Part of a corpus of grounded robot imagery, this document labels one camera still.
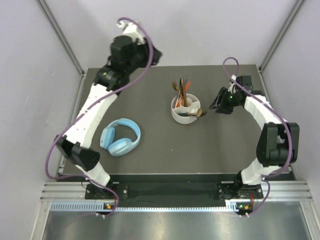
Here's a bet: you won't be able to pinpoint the aluminium frame rail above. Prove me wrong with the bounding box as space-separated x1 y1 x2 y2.
35 0 85 77

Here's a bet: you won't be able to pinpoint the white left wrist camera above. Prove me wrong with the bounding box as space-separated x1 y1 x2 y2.
117 20 146 45

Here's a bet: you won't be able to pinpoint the light blue headphones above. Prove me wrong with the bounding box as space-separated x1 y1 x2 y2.
99 118 142 157

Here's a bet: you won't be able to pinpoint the orange chopstick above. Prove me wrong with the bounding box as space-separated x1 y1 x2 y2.
172 78 190 108

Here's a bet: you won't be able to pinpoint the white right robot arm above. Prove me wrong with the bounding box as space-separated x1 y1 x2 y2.
209 75 300 200

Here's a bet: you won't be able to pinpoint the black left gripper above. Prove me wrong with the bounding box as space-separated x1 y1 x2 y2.
125 36 162 75

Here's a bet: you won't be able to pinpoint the white divided round container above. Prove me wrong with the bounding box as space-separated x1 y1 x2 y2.
170 93 201 125

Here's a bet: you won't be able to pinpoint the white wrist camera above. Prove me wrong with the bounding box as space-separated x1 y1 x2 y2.
228 74 237 94
117 20 146 45

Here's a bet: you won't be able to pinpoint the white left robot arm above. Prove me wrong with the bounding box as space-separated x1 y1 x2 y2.
54 34 162 199

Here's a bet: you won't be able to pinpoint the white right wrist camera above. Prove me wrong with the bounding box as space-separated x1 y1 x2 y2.
228 74 237 94

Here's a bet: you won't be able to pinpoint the copper utensil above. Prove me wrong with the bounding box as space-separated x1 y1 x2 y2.
179 77 186 101

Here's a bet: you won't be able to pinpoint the gold spoon green handle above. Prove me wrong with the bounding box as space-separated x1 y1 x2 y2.
177 108 203 118

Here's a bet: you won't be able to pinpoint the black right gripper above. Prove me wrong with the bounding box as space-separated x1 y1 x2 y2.
209 87 241 115

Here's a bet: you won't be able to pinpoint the grey slotted cable duct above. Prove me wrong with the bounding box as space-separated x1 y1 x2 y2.
50 201 251 213

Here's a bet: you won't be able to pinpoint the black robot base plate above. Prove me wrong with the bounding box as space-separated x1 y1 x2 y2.
85 173 264 204

